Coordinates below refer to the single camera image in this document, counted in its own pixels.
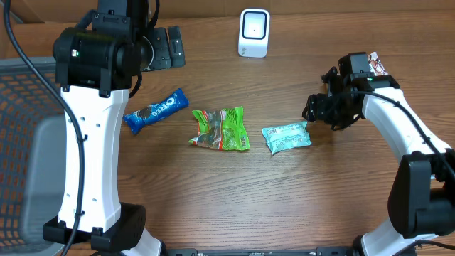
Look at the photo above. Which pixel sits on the green snack bag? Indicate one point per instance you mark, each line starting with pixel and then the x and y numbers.
pixel 221 130

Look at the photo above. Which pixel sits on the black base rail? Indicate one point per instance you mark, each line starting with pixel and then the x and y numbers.
pixel 320 251

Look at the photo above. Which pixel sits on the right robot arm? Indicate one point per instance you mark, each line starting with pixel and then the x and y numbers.
pixel 421 202

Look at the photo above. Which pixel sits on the teal snack packet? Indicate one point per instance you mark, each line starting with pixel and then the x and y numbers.
pixel 286 137

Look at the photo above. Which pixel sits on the beige cookie snack bag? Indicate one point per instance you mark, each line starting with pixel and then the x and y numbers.
pixel 375 64

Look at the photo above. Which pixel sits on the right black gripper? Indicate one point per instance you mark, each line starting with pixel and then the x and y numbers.
pixel 315 110

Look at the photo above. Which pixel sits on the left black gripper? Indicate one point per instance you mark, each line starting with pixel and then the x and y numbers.
pixel 166 57

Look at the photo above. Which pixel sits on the white barcode scanner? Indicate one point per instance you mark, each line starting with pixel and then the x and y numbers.
pixel 253 37

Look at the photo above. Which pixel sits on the grey plastic mesh basket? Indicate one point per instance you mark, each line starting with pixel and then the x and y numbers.
pixel 33 143

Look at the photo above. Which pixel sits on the blue oreo packet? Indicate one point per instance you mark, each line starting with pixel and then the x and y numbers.
pixel 156 112

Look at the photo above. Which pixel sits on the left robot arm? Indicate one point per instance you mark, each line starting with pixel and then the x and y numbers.
pixel 99 62

